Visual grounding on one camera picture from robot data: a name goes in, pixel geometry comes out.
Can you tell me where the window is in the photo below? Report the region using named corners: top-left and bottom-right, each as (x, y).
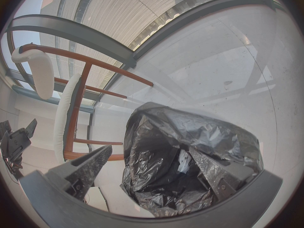
top-left (0, 0), bottom-right (285, 110)

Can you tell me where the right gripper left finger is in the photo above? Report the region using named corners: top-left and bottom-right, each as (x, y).
top-left (46, 144), bottom-right (113, 200)

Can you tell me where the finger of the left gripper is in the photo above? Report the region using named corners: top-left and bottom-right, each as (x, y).
top-left (25, 118), bottom-right (38, 139)

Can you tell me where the white paper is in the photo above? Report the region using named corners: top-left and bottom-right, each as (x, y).
top-left (177, 150), bottom-right (191, 174)

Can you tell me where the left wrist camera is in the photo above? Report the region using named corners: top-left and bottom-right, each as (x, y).
top-left (0, 121), bottom-right (12, 137)

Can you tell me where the wooden chair with white cushions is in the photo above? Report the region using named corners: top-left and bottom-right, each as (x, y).
top-left (11, 43), bottom-right (154, 162)

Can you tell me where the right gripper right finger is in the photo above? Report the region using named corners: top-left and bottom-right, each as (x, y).
top-left (189, 147), bottom-right (253, 199)

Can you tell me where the black plastic bag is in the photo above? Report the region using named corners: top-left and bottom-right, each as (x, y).
top-left (120, 102), bottom-right (264, 218)

